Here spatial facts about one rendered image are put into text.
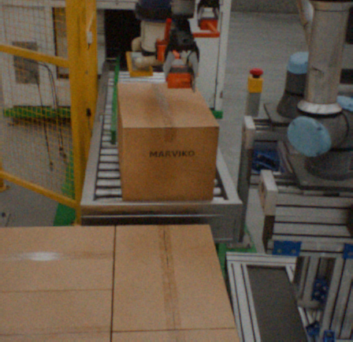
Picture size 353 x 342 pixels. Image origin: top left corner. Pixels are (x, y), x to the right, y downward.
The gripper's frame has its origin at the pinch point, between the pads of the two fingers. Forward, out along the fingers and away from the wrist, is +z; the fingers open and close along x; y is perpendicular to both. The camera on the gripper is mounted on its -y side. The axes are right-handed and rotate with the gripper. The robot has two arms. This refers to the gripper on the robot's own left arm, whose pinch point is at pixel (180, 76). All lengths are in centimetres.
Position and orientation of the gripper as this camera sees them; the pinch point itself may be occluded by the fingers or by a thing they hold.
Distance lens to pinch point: 169.5
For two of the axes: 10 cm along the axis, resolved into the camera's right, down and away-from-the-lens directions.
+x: -9.9, 0.1, -1.2
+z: -0.4, 9.0, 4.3
